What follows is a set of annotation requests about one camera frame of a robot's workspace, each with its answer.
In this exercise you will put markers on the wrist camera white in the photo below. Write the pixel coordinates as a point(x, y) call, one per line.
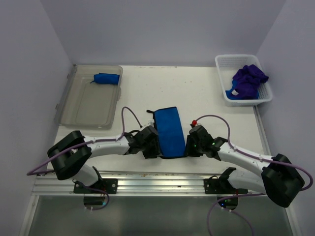
point(151, 122)
point(193, 124)

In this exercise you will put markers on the blue towel in basket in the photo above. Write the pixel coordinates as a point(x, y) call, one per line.
point(242, 91)

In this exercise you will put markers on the purple towel in basket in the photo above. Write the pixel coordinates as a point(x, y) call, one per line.
point(251, 74)

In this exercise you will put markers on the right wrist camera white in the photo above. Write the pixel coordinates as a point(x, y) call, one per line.
point(193, 124)

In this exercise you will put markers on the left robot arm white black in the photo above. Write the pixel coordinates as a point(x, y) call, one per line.
point(69, 155)

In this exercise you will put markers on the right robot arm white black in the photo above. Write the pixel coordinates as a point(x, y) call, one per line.
point(273, 176)

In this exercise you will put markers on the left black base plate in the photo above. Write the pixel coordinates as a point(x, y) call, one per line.
point(108, 185)

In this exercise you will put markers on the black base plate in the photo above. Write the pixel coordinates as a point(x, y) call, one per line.
point(220, 185)
point(108, 185)

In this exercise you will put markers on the blue towel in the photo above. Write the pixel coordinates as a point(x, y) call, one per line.
point(106, 79)
point(242, 91)

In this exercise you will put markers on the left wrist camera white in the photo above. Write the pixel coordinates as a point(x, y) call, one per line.
point(151, 122)

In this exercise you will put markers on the aluminium rail frame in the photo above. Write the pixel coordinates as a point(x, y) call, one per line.
point(142, 184)

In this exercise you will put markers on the grey towel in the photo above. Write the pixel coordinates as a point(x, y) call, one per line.
point(170, 133)

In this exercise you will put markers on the clear plastic bin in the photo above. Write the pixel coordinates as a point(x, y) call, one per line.
point(86, 103)

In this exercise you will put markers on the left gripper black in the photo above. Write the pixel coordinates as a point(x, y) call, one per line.
point(155, 150)

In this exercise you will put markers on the white plastic basket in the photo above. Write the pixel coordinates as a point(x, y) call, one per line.
point(227, 67)

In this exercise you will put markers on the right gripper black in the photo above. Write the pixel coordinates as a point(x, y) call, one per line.
point(189, 152)

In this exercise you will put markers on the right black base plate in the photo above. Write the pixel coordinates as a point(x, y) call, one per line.
point(220, 185)

